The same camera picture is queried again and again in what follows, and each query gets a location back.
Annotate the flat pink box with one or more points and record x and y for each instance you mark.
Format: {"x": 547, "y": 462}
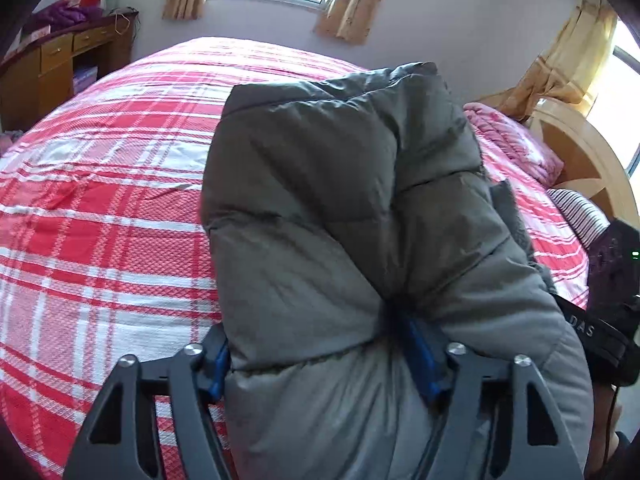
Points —
{"x": 35, "y": 36}

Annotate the large bright window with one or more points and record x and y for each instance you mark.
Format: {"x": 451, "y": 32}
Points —
{"x": 620, "y": 95}

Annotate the grey puffer jacket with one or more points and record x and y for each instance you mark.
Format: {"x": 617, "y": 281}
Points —
{"x": 325, "y": 210}

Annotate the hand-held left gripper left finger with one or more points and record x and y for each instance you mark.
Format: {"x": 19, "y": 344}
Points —
{"x": 218, "y": 367}

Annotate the bed with red plaid sheet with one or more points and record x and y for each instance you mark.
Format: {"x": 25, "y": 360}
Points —
{"x": 100, "y": 210}

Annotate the striped pillow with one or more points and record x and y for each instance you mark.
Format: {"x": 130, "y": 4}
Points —
{"x": 580, "y": 215}

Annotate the purple cloth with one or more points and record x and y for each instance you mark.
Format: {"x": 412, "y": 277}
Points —
{"x": 60, "y": 15}

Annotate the stack of boxes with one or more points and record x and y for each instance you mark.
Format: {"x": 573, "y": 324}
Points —
{"x": 85, "y": 79}

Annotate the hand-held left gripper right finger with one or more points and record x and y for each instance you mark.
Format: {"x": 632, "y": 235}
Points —
{"x": 422, "y": 360}

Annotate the person's right forearm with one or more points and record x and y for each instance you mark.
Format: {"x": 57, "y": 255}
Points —
{"x": 602, "y": 425}

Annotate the cream wooden headboard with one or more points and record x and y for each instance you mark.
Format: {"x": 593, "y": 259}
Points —
{"x": 575, "y": 150}

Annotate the long tied yellow curtain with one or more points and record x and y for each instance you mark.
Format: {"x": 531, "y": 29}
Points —
{"x": 565, "y": 60}

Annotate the folded pink quilt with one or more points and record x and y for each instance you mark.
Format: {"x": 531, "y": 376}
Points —
{"x": 505, "y": 135}

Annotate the brown wooden desk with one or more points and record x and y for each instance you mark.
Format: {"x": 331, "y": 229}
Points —
{"x": 50, "y": 75}

